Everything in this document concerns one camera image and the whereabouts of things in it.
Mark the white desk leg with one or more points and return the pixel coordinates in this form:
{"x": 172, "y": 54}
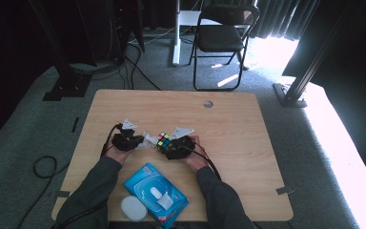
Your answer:
{"x": 176, "y": 41}

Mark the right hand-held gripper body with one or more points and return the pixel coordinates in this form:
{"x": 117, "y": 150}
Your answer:
{"x": 181, "y": 148}

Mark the colourful puzzle cube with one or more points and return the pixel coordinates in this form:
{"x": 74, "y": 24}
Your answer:
{"x": 163, "y": 141}

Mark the black tape strip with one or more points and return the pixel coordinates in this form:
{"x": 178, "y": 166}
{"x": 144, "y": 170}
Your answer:
{"x": 75, "y": 124}

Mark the blue wet wipes packet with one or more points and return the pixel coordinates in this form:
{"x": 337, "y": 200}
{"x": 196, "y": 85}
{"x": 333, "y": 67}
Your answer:
{"x": 139, "y": 184}

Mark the person's left hand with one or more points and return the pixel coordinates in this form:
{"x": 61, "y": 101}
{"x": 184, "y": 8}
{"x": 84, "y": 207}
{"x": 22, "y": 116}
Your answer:
{"x": 119, "y": 156}

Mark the black folding chair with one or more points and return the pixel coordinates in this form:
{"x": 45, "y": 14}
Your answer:
{"x": 219, "y": 38}

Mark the round table grommet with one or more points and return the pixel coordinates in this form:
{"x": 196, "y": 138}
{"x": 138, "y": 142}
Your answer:
{"x": 208, "y": 104}

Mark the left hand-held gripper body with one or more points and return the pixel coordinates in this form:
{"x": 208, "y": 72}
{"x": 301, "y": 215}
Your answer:
{"x": 124, "y": 141}

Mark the grey tape piece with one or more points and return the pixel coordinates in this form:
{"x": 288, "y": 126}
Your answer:
{"x": 284, "y": 190}
{"x": 62, "y": 194}

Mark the person's right hand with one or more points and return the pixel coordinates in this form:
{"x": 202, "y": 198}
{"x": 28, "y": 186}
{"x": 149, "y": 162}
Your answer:
{"x": 198, "y": 160}

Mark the black metal stand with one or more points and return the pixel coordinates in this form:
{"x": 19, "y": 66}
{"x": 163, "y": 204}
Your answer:
{"x": 66, "y": 86}
{"x": 294, "y": 93}

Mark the white oval lid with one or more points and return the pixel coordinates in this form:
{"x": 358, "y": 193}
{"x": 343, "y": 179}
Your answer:
{"x": 133, "y": 207}

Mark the dark curtain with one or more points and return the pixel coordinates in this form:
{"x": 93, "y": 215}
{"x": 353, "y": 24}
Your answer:
{"x": 276, "y": 19}

